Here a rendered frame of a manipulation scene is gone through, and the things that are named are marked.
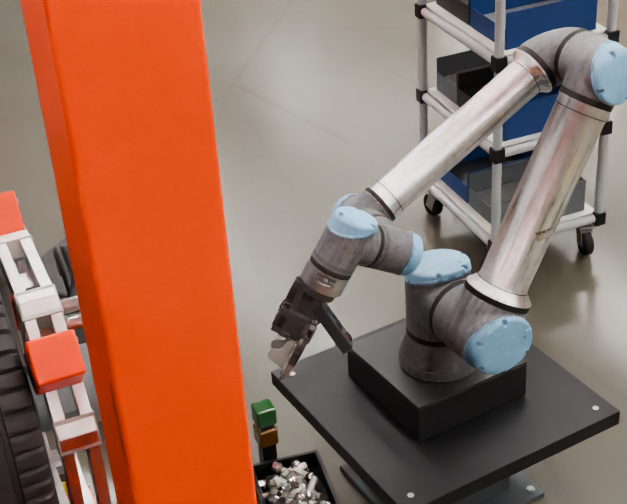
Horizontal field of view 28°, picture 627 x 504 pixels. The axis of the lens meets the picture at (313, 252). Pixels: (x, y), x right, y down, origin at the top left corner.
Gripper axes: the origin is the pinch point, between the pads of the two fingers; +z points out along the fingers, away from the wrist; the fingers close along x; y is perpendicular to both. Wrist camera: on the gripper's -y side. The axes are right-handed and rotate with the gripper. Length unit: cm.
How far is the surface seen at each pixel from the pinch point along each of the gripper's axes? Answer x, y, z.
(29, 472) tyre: 71, 33, 0
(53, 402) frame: 62, 35, -7
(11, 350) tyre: 64, 44, -14
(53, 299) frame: 53, 43, -19
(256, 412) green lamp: 15.3, 2.9, 3.2
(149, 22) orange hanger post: 106, 38, -78
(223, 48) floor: -324, 65, 20
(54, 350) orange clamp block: 66, 38, -17
